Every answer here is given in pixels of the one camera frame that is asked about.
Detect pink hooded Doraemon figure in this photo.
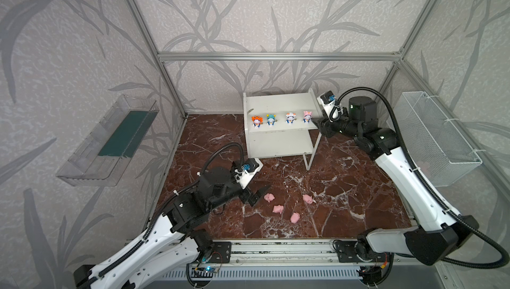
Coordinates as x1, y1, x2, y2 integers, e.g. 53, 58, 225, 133
302, 111, 313, 124

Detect pink pig toy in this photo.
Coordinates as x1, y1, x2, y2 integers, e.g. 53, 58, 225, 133
302, 194, 316, 204
272, 205, 284, 214
264, 193, 275, 203
290, 212, 300, 224

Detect white hooded Doraemon figure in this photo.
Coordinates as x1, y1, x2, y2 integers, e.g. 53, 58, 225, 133
286, 113, 296, 124

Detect teal hooded Doraemon figure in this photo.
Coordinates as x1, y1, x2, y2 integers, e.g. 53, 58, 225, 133
266, 114, 277, 127

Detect orange hooded Doraemon figure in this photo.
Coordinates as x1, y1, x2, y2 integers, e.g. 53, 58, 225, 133
251, 115, 264, 128

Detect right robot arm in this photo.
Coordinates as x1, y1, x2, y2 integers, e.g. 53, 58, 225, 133
313, 91, 478, 265

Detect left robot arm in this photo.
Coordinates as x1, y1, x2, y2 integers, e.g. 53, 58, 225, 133
73, 158, 267, 288

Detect white two-tier metal shelf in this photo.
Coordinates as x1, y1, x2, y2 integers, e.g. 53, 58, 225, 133
243, 89, 321, 170

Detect green circuit board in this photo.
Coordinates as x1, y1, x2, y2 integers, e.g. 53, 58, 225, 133
193, 266, 221, 277

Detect pink toy in basket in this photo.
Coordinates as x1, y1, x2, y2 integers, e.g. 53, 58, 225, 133
416, 161, 430, 177

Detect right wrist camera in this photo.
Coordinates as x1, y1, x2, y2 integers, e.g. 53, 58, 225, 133
317, 91, 341, 122

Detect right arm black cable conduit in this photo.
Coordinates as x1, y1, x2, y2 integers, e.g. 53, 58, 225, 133
330, 87, 510, 270

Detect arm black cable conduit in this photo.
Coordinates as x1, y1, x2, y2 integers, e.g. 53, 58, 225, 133
75, 142, 244, 289
330, 87, 510, 270

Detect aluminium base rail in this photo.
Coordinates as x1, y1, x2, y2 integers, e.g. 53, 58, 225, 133
115, 238, 453, 268

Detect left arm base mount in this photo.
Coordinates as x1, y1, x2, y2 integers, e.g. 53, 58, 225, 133
194, 241, 232, 264

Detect white wire mesh basket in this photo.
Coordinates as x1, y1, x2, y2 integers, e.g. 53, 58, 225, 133
394, 91, 483, 187

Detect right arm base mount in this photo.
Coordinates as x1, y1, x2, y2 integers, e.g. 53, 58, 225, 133
332, 239, 389, 265

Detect clear plastic wall bin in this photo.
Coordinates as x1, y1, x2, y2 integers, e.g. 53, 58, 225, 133
56, 95, 159, 187

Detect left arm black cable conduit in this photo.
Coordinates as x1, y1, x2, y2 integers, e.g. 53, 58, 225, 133
75, 142, 244, 289

